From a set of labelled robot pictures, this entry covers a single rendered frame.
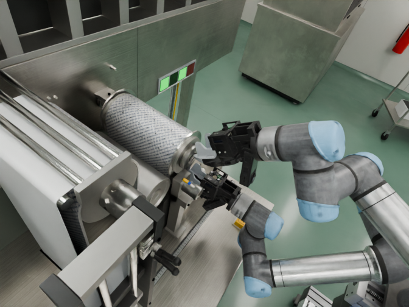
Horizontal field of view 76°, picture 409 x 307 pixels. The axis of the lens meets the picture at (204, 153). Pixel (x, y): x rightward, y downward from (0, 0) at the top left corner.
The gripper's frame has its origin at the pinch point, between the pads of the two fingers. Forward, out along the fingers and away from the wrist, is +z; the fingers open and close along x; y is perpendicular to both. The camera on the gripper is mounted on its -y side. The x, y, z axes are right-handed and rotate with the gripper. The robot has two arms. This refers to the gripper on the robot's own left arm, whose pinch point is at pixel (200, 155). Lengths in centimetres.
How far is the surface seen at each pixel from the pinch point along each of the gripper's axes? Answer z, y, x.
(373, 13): 15, -39, -449
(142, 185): 7.4, 1.4, 15.4
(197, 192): 1.2, -8.4, 5.6
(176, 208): 13.5, -15.1, 6.2
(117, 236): -16.2, 9.0, 34.6
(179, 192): 7.1, -7.7, 6.7
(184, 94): 72, 1, -76
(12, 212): 44, 5, 36
